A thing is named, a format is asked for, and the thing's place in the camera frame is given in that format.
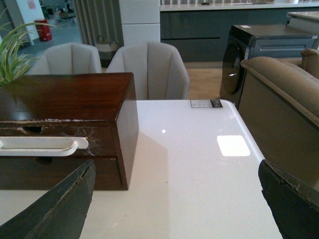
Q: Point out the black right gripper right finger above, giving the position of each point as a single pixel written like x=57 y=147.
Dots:
x=293 y=203

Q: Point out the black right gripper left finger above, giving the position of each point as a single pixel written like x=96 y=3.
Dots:
x=60 y=213

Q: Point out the white drawer handle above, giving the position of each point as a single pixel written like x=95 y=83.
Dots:
x=41 y=145

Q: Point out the wooden drawer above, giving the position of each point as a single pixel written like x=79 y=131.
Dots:
x=43 y=173
x=100 y=138

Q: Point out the dark wooden drawer cabinet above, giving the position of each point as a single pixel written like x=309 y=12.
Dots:
x=103 y=100

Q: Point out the brown sofa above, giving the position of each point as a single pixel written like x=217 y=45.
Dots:
x=280 y=106

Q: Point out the table label sticker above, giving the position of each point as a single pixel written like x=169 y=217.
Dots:
x=212 y=103

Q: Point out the left beige chair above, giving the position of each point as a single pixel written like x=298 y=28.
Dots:
x=66 y=59

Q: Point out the beige chair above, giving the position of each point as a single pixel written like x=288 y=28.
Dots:
x=66 y=59
x=158 y=69

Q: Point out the green spider plant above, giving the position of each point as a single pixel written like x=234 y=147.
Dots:
x=12 y=64

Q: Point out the black washing machine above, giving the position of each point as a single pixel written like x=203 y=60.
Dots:
x=248 y=41

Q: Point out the woven basket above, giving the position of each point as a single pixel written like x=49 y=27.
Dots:
x=107 y=49

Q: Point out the right beige chair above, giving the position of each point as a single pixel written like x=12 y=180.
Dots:
x=158 y=69

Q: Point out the red box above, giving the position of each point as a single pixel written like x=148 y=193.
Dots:
x=43 y=30

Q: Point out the grey curtain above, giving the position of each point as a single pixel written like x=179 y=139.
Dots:
x=98 y=18

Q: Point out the grey kitchen counter cabinet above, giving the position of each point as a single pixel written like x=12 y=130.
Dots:
x=199 y=29

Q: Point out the white pillar cabinet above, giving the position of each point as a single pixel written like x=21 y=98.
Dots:
x=140 y=21

